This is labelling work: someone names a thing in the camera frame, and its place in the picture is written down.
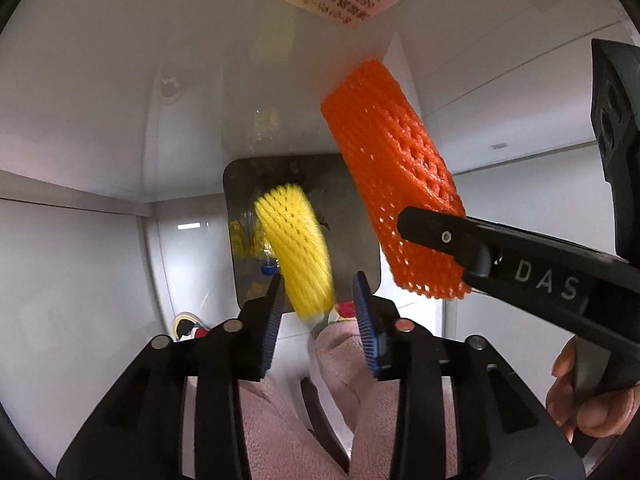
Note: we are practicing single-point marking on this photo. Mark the clear plastic bottle blue cap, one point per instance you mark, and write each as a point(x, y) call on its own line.
point(267, 267)

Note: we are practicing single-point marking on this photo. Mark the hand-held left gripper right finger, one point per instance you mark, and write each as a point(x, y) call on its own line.
point(367, 330)

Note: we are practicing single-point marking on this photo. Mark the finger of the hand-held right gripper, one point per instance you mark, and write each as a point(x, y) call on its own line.
point(435, 235)

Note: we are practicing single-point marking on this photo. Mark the person's right hand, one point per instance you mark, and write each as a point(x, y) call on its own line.
point(595, 415)

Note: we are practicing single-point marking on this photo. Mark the orange foam fruit net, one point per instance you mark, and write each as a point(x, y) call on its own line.
point(395, 160)

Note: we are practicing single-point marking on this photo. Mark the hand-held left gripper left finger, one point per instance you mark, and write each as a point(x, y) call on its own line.
point(272, 312)

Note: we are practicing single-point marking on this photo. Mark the yellow foam fruit net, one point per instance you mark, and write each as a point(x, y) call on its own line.
point(297, 240)

